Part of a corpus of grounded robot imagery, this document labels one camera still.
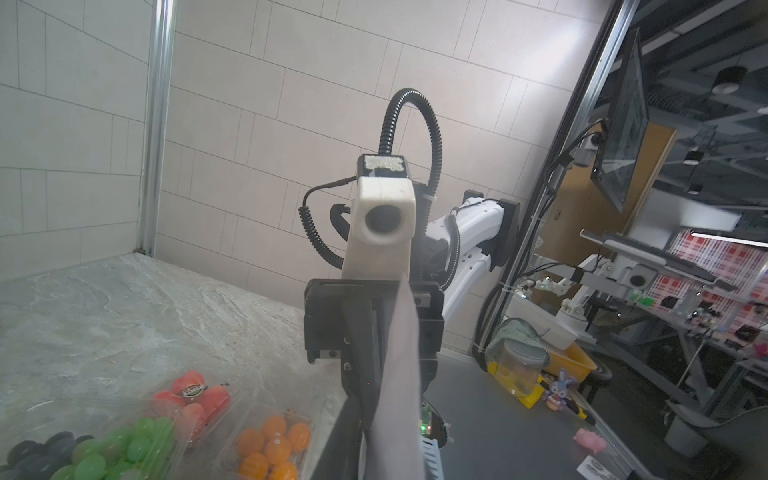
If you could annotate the pink small toy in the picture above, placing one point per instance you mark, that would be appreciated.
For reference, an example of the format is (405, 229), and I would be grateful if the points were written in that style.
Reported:
(590, 440)

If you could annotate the purple bunny toy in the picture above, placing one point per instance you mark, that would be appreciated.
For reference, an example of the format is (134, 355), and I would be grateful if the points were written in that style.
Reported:
(557, 393)

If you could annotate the white sticker sheet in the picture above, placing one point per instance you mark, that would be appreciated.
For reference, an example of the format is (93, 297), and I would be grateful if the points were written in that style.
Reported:
(394, 447)

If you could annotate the cluttered workbench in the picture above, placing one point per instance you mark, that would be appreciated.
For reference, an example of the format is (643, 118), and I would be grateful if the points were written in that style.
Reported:
(691, 321)

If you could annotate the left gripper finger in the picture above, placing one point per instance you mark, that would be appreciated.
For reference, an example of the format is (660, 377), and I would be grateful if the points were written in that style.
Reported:
(340, 458)

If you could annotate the clear grape box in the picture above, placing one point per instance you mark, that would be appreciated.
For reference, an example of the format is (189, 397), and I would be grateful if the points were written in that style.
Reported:
(144, 446)

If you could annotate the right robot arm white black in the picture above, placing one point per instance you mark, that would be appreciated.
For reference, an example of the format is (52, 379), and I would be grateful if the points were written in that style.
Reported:
(456, 250)

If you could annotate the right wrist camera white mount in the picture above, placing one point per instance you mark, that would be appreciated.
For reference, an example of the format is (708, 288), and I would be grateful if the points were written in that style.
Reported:
(382, 220)

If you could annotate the clear plastic jar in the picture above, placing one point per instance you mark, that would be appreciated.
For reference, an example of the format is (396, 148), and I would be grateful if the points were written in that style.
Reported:
(517, 366)

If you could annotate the round sticker on strawberries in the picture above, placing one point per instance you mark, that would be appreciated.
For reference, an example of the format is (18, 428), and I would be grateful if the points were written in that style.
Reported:
(192, 391)

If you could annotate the clear orange fruit box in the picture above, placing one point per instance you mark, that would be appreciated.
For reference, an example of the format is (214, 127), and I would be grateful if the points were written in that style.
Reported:
(268, 444)

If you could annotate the right circuit board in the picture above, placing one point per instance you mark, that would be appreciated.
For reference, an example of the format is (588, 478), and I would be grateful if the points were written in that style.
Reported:
(434, 433)

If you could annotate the wall mounted monitor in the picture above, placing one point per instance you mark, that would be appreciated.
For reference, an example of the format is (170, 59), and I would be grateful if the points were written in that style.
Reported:
(627, 121)

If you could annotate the yellow tray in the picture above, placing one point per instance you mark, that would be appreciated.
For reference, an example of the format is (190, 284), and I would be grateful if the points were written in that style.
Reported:
(575, 360)

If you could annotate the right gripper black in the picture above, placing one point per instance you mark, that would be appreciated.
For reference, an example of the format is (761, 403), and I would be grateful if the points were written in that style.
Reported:
(349, 320)

